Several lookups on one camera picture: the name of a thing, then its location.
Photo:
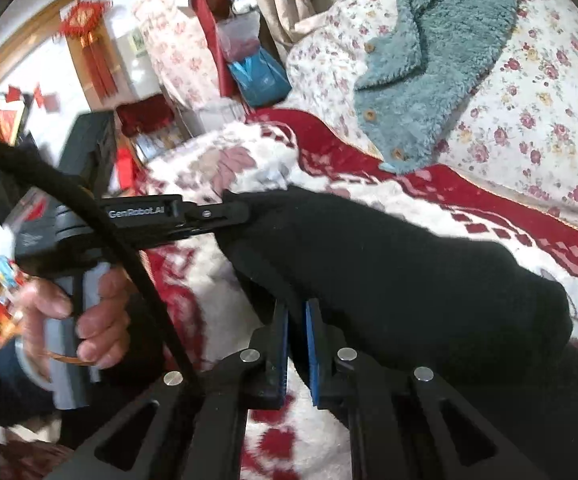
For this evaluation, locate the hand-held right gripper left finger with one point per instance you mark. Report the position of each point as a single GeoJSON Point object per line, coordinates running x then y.
{"type": "Point", "coordinates": [282, 355]}

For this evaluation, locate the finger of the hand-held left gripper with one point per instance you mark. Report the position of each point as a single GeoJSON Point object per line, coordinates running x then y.
{"type": "Point", "coordinates": [214, 212]}
{"type": "Point", "coordinates": [194, 235]}

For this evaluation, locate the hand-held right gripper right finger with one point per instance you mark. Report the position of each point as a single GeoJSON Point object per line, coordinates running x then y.
{"type": "Point", "coordinates": [314, 360]}

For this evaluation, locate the black pants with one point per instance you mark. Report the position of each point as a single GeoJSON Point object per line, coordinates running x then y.
{"type": "Point", "coordinates": [394, 280]}

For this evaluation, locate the person's left hand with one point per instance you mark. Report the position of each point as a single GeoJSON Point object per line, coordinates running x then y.
{"type": "Point", "coordinates": [106, 310]}

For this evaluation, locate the black box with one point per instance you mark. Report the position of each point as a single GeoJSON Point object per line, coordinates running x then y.
{"type": "Point", "coordinates": [91, 150]}

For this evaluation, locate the dark red cloth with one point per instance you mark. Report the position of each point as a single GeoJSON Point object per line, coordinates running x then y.
{"type": "Point", "coordinates": [141, 115]}

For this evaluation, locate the red framed picture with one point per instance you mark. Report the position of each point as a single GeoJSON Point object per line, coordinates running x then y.
{"type": "Point", "coordinates": [1, 122]}

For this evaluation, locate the blue plastic bag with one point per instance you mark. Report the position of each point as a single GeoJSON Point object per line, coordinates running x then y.
{"type": "Point", "coordinates": [261, 77]}

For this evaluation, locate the red and white blanket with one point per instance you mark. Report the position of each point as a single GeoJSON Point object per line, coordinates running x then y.
{"type": "Point", "coordinates": [384, 185]}

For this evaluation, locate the clear plastic bag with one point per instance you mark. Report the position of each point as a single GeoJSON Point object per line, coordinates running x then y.
{"type": "Point", "coordinates": [239, 35]}

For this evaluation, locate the pink floral cloth cover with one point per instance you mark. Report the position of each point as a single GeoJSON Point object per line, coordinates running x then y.
{"type": "Point", "coordinates": [174, 35]}

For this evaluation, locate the red hanging bag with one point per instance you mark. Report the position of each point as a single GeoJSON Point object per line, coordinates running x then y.
{"type": "Point", "coordinates": [211, 25]}

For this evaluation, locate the beige curtain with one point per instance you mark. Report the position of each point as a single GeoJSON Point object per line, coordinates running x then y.
{"type": "Point", "coordinates": [274, 0]}

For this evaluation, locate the teal fleece jacket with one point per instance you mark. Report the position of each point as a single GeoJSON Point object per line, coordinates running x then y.
{"type": "Point", "coordinates": [419, 65]}

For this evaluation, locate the white floral quilt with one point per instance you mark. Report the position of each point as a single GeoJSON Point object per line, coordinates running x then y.
{"type": "Point", "coordinates": [534, 95]}

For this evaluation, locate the red knot wall ornament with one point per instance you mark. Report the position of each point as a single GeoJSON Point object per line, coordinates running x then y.
{"type": "Point", "coordinates": [86, 25]}

